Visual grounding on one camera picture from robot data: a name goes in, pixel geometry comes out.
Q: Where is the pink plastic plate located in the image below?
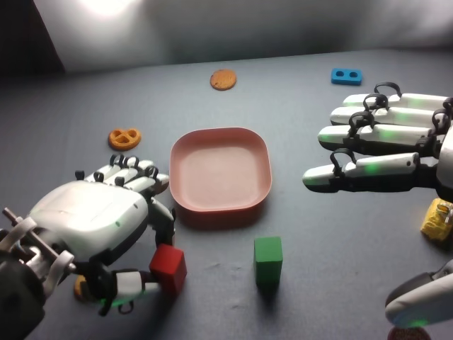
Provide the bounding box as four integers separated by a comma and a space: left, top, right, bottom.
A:
168, 127, 273, 222

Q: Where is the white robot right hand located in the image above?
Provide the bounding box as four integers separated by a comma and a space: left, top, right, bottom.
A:
302, 81, 453, 329

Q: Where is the small tan toy bun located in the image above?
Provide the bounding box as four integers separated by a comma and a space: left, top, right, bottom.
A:
73, 275, 89, 302

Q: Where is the green block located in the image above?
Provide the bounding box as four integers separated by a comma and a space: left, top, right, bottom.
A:
253, 236, 284, 288

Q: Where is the grey table cloth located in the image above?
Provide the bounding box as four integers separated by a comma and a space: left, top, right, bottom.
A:
0, 47, 453, 340

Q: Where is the dark chocolate sandwich cookie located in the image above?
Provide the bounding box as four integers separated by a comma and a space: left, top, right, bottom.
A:
387, 326, 431, 340

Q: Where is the blue two-hole block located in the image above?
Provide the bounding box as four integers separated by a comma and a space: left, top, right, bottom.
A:
331, 67, 364, 86

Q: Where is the yellow toy car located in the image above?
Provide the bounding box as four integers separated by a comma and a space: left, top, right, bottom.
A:
420, 198, 453, 242

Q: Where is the red block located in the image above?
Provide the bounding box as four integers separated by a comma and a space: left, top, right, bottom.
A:
148, 243, 188, 295

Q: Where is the round orange toy biscuit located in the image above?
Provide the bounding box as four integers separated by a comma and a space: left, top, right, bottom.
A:
210, 69, 237, 92

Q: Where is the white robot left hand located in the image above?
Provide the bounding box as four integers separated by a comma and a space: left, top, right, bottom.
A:
28, 154, 177, 317

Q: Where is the orange toy pretzel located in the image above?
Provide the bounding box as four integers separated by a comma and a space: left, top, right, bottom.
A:
108, 127, 142, 152

